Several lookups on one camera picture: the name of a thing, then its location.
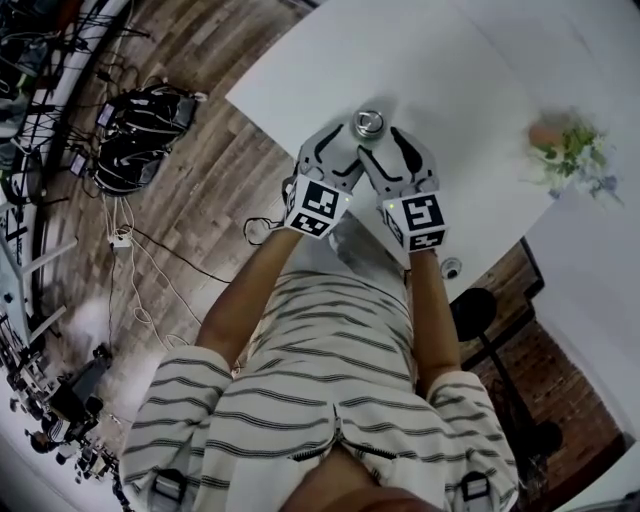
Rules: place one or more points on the small shiny metal cup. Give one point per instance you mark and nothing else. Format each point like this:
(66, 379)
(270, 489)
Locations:
(369, 122)

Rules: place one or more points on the row of hanging backpacks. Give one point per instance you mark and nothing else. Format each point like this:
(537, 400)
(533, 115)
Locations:
(15, 107)

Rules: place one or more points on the white power strip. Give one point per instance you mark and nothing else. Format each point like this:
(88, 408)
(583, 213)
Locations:
(120, 241)

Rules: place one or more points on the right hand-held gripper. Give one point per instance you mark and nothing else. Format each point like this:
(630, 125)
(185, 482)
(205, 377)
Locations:
(422, 212)

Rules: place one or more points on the person's grey trousers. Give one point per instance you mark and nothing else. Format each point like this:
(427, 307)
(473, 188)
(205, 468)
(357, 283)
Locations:
(360, 250)

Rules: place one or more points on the potted flower bouquet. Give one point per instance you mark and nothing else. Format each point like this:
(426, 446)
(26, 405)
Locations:
(570, 145)

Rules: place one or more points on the person's striped white shirt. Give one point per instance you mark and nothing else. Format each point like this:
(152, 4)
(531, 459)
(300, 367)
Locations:
(320, 380)

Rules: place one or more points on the white desk frame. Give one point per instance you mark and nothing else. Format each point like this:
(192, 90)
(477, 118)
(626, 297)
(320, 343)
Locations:
(47, 255)

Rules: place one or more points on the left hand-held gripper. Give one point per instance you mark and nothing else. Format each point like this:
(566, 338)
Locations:
(317, 202)

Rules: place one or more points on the small blue-screen device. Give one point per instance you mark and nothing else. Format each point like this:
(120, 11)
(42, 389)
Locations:
(78, 164)
(106, 114)

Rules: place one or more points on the person's face and neck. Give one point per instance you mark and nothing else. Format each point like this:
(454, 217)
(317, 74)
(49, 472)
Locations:
(350, 485)

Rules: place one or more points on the person's right forearm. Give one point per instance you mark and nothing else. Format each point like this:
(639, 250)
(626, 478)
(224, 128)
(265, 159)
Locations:
(432, 320)

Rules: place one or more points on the person's left forearm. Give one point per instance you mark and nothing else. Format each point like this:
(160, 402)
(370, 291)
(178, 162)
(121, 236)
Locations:
(240, 295)

